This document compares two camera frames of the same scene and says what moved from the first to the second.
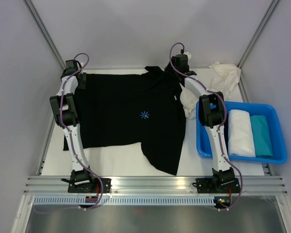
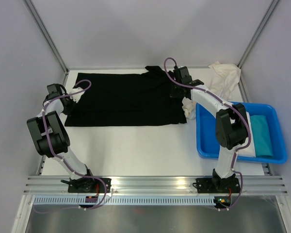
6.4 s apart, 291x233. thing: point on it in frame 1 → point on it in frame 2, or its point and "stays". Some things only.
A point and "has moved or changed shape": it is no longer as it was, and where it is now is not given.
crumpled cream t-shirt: (224, 77) stays
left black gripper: (83, 85) → (74, 105)
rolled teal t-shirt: (261, 136) stays
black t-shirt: (144, 108) has moved or changed shape
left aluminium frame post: (40, 25) stays
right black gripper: (168, 68) → (173, 94)
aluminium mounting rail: (155, 185) stays
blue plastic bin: (279, 156) stays
